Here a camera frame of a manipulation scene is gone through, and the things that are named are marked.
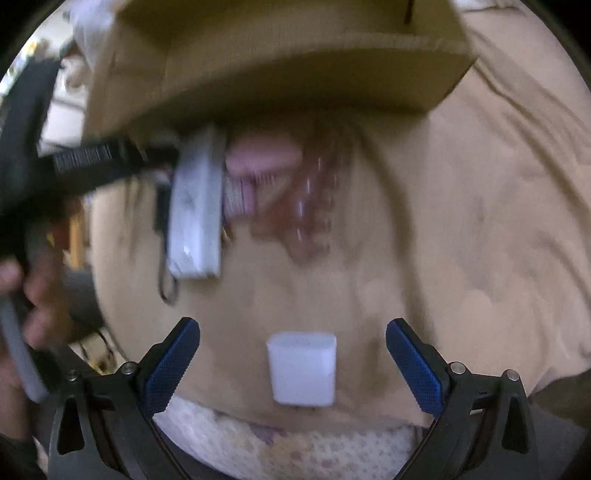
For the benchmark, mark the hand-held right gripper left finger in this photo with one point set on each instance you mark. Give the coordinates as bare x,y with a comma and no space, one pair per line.
173,364

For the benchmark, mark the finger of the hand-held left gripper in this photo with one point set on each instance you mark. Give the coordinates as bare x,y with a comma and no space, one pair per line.
106,159

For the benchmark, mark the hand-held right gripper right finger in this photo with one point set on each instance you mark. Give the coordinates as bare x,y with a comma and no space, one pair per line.
413,369

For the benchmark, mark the long white rectangular box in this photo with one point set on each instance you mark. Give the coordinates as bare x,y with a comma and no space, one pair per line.
194,217

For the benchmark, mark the small white plastic case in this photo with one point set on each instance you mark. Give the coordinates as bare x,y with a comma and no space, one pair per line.
302,369

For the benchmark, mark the pink hair brush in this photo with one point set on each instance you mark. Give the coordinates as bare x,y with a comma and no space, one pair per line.
258,166

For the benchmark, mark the brown translucent hair clip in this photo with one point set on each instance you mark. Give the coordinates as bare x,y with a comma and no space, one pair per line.
309,207

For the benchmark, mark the cardboard box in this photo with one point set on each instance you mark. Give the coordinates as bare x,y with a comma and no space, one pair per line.
277,60

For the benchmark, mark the person's left forearm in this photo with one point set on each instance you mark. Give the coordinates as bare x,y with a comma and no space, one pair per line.
11,406

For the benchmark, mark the person's left hand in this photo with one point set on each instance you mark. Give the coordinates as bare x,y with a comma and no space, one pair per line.
34,295

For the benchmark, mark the wooden rack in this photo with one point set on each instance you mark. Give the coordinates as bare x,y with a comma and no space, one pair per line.
77,235

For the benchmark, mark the floral patterned cloth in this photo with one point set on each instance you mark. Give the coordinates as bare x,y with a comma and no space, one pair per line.
286,450

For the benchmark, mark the beige blanket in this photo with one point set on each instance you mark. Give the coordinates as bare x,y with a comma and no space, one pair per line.
461,230

